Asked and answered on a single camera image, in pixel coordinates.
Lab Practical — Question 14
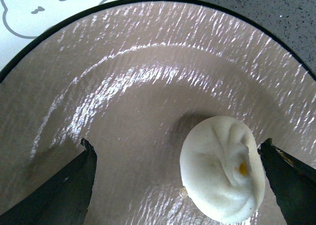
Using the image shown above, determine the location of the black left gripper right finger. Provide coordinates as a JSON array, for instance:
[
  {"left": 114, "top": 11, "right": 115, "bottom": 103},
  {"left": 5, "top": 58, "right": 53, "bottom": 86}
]
[{"left": 258, "top": 138, "right": 316, "bottom": 225}]

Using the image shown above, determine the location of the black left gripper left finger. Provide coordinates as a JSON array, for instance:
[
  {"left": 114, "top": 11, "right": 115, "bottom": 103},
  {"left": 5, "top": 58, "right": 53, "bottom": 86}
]
[{"left": 0, "top": 139, "right": 97, "bottom": 225}]

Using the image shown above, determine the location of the white steamed bun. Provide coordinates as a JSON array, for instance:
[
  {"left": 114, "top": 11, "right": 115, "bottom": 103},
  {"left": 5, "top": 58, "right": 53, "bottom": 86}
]
[{"left": 180, "top": 116, "right": 265, "bottom": 224}]

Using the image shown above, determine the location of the beige plate black rim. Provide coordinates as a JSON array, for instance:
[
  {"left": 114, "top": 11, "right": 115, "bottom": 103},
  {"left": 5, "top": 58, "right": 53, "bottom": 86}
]
[{"left": 0, "top": 0, "right": 316, "bottom": 225}]

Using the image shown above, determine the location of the white bear tray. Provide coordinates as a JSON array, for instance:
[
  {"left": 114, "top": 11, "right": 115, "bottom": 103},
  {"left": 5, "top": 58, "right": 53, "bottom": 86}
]
[{"left": 0, "top": 0, "right": 116, "bottom": 68}]

